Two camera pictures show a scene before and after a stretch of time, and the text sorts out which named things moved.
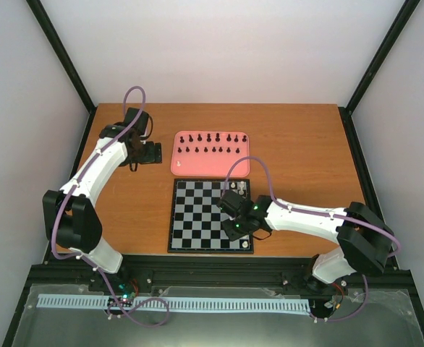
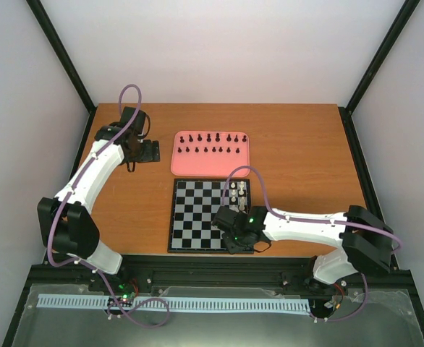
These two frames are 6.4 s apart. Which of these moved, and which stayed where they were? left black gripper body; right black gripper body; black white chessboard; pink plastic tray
Moved: right black gripper body
Stayed: pink plastic tray; left black gripper body; black white chessboard
